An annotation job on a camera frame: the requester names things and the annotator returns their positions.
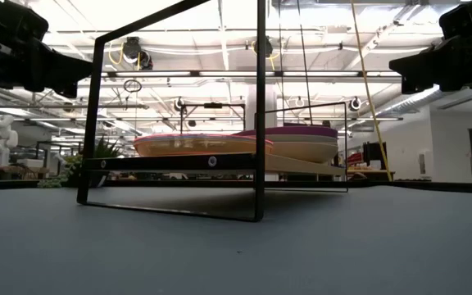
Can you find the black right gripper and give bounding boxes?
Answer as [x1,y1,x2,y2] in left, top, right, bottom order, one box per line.
[388,34,472,95]

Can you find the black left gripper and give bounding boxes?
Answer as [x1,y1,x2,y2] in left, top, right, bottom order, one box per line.
[0,39,94,99]

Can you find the pink transparent plate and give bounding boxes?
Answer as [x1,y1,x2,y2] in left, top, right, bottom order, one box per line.
[134,133,274,143]

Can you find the purple plate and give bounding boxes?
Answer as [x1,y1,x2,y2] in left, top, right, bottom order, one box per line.
[235,125,338,139]

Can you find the beige plate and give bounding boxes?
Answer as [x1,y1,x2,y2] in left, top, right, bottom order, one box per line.
[265,141,338,165]

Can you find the orange transparent plate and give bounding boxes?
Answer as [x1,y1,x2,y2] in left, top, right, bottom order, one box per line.
[133,134,274,158]

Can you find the white robot figure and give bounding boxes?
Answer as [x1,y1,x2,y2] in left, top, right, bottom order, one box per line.
[0,114,20,167]

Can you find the artificial green plant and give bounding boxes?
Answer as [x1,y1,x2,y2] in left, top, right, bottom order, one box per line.
[37,137,125,189]

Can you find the black background monitor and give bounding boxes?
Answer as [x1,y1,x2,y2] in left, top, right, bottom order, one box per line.
[362,141,388,169]

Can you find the yellow cable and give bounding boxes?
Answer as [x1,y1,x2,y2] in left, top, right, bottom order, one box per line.
[349,0,394,182]

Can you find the black table frame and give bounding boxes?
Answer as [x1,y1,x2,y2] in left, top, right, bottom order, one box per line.
[0,179,472,196]

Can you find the black background rig frame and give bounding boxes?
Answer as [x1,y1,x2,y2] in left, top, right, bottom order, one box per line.
[179,102,247,134]

